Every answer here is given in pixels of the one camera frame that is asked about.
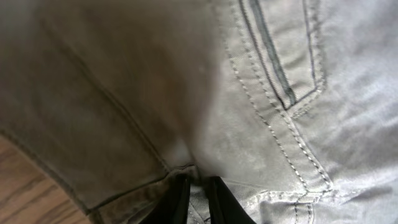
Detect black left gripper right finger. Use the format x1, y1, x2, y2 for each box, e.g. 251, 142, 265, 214
206, 176, 255, 224

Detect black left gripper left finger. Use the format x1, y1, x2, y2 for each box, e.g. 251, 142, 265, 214
140, 174, 190, 224

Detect grey shorts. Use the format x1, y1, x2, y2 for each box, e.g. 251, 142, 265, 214
1, 0, 397, 223

